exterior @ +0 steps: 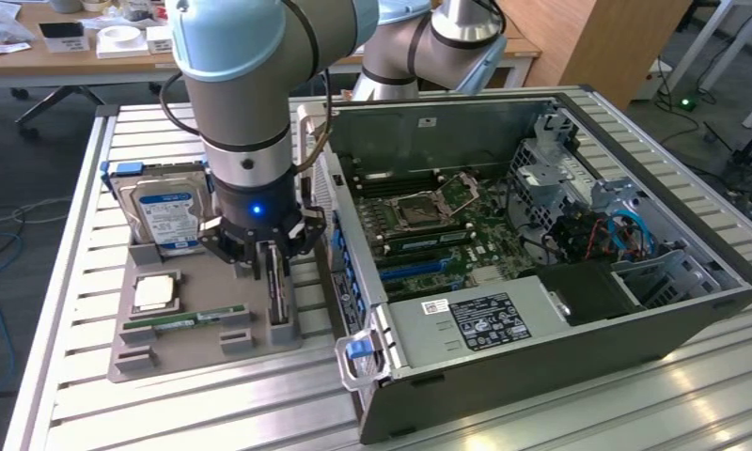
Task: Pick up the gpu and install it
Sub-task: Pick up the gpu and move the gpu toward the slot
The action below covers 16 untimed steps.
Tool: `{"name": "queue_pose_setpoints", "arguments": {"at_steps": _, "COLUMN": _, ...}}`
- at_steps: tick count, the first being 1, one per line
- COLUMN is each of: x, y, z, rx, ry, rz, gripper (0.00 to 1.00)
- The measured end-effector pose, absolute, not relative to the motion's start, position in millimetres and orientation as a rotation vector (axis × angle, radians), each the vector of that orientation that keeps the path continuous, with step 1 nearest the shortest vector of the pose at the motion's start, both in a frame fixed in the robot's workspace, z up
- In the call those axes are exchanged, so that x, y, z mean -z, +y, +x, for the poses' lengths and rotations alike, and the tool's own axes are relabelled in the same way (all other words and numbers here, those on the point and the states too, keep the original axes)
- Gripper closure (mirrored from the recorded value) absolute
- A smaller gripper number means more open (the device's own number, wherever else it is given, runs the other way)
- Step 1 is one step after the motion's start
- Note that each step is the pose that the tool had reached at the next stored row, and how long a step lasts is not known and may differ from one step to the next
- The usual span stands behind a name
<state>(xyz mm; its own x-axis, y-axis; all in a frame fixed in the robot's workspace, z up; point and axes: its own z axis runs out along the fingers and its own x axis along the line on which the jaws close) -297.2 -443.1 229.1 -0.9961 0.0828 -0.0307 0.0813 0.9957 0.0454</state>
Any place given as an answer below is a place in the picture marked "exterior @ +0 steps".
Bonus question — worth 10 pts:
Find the white table frame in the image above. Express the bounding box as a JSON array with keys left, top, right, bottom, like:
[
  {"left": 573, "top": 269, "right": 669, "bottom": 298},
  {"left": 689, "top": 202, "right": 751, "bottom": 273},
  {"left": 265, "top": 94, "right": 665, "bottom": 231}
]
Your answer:
[{"left": 663, "top": 0, "right": 752, "bottom": 128}]

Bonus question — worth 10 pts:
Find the black office chair base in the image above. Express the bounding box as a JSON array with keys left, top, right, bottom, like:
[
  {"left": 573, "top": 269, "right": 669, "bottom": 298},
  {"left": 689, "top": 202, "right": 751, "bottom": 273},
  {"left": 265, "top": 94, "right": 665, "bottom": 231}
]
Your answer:
[{"left": 10, "top": 83, "right": 164, "bottom": 140}]

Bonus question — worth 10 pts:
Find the blue expansion slot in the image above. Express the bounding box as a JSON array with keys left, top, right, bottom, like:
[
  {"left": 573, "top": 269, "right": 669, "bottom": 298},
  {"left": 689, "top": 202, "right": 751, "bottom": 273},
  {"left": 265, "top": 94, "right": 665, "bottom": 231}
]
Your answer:
[{"left": 377, "top": 258, "right": 456, "bottom": 283}]

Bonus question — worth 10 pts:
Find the green graphics card black fan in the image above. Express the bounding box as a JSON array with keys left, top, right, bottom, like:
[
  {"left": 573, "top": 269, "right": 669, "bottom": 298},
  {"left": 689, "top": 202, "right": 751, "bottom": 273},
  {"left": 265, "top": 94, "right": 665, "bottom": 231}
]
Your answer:
[{"left": 258, "top": 239, "right": 294, "bottom": 330}]

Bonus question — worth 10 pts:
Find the green motherboard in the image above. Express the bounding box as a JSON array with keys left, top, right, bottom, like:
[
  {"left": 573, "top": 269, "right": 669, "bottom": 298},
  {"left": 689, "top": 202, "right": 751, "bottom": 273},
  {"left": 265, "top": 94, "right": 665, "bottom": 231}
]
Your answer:
[{"left": 341, "top": 159, "right": 540, "bottom": 302}]

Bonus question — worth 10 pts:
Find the blue wire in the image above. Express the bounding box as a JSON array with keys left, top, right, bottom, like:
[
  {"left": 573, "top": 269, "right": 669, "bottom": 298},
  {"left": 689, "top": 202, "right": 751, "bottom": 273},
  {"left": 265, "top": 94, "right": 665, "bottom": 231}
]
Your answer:
[{"left": 604, "top": 210, "right": 657, "bottom": 257}]

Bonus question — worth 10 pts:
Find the grey parts rack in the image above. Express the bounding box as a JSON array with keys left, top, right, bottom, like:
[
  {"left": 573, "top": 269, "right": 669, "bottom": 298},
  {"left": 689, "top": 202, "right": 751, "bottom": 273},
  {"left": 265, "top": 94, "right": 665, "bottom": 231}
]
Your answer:
[{"left": 106, "top": 234, "right": 305, "bottom": 382}]

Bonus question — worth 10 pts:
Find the green RAM stick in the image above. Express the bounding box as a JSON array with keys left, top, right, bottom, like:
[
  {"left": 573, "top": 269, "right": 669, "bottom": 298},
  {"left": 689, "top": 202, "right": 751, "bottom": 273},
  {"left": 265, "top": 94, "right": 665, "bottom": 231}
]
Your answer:
[{"left": 124, "top": 304, "right": 249, "bottom": 330}]

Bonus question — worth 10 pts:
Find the perforated metal drive cage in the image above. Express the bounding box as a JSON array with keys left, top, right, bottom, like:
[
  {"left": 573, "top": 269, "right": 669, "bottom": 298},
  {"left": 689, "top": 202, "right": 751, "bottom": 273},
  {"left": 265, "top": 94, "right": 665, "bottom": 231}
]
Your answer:
[{"left": 507, "top": 135, "right": 603, "bottom": 231}]

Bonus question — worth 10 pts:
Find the wooden desk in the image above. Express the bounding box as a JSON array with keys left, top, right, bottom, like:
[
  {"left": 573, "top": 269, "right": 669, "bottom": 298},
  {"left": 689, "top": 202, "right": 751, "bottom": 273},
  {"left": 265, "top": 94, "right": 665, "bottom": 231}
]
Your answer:
[{"left": 0, "top": 0, "right": 544, "bottom": 102}]

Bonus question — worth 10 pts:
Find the metal socket cover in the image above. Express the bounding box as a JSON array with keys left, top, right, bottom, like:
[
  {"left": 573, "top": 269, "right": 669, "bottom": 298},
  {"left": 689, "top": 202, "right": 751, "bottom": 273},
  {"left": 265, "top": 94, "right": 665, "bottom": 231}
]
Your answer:
[{"left": 436, "top": 172, "right": 482, "bottom": 217}]

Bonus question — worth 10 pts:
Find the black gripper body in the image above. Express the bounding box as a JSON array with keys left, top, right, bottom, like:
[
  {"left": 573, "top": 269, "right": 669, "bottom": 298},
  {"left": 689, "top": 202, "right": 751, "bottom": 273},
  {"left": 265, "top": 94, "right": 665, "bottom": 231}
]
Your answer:
[{"left": 216, "top": 173, "right": 306, "bottom": 264}]

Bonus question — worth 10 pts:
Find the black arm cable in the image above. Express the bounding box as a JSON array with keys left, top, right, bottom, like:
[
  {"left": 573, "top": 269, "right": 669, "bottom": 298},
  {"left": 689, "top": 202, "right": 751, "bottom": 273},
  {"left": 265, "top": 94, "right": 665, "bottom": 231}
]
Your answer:
[{"left": 158, "top": 0, "right": 338, "bottom": 180}]

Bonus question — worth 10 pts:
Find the plain white box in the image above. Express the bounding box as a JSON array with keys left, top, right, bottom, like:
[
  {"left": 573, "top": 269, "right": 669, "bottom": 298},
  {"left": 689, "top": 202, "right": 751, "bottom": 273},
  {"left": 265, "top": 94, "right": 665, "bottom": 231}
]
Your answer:
[{"left": 145, "top": 25, "right": 177, "bottom": 55}]

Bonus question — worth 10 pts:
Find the hard disk blue label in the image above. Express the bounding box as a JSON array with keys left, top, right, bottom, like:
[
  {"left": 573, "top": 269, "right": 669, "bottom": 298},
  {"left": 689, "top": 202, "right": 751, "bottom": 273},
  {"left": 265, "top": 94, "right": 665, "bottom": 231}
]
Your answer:
[{"left": 98, "top": 157, "right": 216, "bottom": 258}]

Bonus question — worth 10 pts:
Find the clear plastic bag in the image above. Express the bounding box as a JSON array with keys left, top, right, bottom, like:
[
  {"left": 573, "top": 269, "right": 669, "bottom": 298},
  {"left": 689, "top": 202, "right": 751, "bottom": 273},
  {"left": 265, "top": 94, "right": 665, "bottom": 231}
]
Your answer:
[{"left": 0, "top": 2, "right": 35, "bottom": 43}]

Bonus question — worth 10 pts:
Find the open grey PC case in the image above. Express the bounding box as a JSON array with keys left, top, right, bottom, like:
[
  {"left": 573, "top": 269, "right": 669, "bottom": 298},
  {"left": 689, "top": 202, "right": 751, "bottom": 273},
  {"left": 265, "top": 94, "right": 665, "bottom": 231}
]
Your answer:
[{"left": 294, "top": 91, "right": 752, "bottom": 445}]

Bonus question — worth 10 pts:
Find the black fan shroud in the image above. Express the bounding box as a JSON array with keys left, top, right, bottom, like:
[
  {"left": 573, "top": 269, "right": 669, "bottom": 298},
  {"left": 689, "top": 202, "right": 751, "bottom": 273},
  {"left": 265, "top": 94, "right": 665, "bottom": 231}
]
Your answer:
[{"left": 535, "top": 260, "right": 640, "bottom": 328}]

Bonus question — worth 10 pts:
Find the metal disk bay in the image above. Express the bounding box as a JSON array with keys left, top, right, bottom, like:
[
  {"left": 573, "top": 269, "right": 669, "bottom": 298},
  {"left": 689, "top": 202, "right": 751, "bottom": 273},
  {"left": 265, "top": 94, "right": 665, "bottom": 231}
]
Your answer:
[{"left": 611, "top": 250, "right": 721, "bottom": 309}]

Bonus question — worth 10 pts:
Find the silver CPU chip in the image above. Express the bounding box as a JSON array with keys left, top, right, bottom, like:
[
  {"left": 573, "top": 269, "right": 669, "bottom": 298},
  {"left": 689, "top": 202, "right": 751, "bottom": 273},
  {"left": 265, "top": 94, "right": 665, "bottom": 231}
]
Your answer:
[{"left": 132, "top": 275, "right": 177, "bottom": 311}]

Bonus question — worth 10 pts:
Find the CPU socket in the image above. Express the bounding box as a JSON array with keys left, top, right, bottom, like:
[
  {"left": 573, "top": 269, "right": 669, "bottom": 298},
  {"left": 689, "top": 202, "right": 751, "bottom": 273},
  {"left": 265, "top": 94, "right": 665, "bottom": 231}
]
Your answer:
[{"left": 394, "top": 193, "right": 449, "bottom": 231}]

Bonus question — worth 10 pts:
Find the grey power supply unit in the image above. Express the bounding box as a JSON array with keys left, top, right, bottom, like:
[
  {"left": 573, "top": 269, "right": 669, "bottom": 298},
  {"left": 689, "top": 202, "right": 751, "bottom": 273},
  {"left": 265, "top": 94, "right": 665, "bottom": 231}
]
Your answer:
[{"left": 385, "top": 275, "right": 569, "bottom": 370}]

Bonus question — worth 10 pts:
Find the white box black lid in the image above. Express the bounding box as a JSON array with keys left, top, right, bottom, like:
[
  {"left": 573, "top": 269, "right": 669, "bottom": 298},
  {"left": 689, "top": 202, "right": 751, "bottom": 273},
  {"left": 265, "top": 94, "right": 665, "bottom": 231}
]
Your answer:
[{"left": 38, "top": 22, "right": 92, "bottom": 54}]

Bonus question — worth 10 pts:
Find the wooden cabinet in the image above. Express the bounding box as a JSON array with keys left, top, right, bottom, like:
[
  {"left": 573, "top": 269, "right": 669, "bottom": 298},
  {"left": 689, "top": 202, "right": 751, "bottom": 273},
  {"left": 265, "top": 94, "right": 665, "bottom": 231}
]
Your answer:
[{"left": 504, "top": 0, "right": 695, "bottom": 107}]

